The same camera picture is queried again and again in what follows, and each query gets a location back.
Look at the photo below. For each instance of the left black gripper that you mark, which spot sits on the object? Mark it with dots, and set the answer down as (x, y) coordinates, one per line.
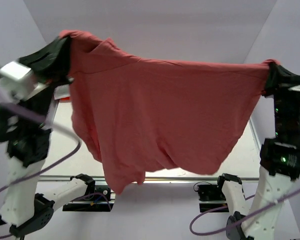
(51, 64)

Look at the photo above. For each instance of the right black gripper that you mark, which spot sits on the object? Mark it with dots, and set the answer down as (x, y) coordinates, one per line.
(279, 78)

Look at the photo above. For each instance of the pink t shirt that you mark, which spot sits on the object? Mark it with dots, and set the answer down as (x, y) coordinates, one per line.
(139, 115)

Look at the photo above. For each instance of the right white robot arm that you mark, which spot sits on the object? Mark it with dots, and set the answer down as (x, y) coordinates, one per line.
(279, 164)

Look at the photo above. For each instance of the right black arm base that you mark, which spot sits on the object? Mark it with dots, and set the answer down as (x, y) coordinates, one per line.
(210, 197)

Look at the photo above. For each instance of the white folded t shirt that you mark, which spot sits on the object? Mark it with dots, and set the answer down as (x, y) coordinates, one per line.
(61, 92)

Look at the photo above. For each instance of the red folded t shirt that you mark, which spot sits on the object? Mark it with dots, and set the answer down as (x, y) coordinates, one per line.
(65, 100)

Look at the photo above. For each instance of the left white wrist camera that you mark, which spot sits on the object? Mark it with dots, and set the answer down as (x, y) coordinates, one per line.
(18, 82)

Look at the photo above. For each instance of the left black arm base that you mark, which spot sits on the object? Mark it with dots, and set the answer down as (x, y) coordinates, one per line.
(102, 200)

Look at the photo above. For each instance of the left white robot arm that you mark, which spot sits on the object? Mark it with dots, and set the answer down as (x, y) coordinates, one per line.
(25, 210)

